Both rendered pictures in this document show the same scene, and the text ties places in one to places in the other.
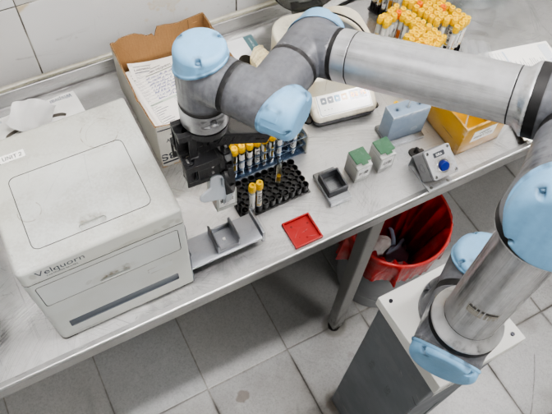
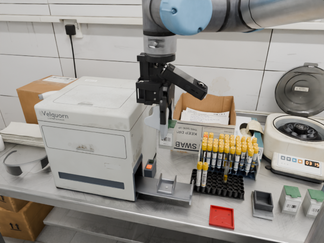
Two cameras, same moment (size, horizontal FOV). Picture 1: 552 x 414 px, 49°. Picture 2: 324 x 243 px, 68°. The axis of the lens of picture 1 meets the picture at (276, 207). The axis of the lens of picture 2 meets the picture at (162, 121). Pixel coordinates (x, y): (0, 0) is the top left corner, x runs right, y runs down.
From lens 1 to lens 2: 68 cm
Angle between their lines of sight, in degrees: 44
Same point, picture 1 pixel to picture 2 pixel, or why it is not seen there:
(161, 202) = (122, 110)
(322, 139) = (272, 180)
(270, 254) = (190, 217)
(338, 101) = (293, 162)
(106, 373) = not seen: outside the picture
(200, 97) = (145, 7)
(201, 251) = (149, 186)
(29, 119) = not seen: hidden behind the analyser
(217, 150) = (161, 82)
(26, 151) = (97, 81)
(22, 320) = not seen: hidden behind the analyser
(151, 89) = (189, 118)
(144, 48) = (197, 103)
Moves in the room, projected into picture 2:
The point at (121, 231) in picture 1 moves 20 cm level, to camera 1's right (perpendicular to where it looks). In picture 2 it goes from (90, 111) to (140, 141)
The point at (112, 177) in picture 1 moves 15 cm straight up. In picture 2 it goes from (115, 96) to (110, 44)
